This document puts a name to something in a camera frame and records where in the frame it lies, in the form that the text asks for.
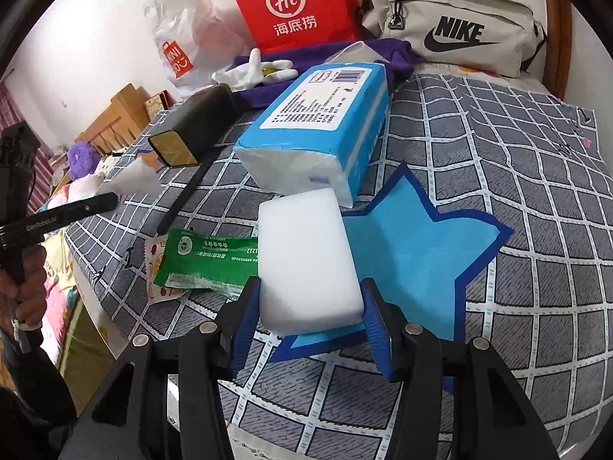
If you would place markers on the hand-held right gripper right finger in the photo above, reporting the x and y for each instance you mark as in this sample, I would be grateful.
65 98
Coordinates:
378 330

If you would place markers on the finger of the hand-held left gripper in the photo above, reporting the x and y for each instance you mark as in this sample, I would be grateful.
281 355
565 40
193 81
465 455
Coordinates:
91 203

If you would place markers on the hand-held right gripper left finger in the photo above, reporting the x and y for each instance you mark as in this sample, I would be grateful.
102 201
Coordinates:
244 326

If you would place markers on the green wet wipe packet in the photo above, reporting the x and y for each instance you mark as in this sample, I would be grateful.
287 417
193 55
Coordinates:
206 258

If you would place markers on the small printed snack packet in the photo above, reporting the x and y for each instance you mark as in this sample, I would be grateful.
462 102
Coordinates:
155 268

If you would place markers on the white sponge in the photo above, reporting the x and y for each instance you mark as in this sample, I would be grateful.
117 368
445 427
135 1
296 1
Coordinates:
306 258

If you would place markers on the white glove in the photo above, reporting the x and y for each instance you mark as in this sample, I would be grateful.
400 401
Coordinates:
249 74

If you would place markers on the yellow spotted soft item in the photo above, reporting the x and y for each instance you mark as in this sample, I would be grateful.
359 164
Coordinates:
269 73

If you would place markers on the person's left forearm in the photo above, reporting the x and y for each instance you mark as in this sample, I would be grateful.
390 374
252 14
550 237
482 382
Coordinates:
28 393

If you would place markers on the person's left hand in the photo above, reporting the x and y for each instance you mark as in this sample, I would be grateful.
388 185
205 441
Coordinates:
33 273

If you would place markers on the purple plush toy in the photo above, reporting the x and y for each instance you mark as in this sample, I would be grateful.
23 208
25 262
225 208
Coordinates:
81 158

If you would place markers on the striped red curtain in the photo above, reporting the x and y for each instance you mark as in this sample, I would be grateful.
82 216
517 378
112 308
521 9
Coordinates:
14 105

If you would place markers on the blue star patch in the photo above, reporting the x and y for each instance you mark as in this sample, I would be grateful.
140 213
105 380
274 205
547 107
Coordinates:
421 258

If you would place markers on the wooden headboard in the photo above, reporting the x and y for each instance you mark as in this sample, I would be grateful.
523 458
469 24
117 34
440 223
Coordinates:
124 115

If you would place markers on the printed bed sheet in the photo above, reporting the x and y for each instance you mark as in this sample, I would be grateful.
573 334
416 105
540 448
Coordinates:
57 306

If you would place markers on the dark green tea tin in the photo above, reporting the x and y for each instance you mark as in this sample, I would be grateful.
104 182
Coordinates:
196 115

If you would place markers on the white plastic shopping bag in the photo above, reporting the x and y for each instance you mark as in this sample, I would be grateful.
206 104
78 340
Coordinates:
191 33

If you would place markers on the blue tissue pack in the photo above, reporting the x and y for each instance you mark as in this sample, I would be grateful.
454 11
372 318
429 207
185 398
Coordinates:
311 134

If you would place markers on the grey checked cloth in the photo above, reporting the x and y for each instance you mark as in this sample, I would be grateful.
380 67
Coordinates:
503 153

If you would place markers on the purple towel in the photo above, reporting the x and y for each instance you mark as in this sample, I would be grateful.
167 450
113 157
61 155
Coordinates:
397 57

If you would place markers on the red paper bag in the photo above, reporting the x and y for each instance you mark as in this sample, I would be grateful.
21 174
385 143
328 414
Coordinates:
297 5

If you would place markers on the grey waist bag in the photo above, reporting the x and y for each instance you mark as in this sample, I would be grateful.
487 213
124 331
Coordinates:
455 14

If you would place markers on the brown picture frame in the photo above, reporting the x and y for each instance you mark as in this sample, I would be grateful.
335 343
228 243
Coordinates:
155 103

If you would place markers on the brown wooden door frame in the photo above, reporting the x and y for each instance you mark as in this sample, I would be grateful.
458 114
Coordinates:
558 43

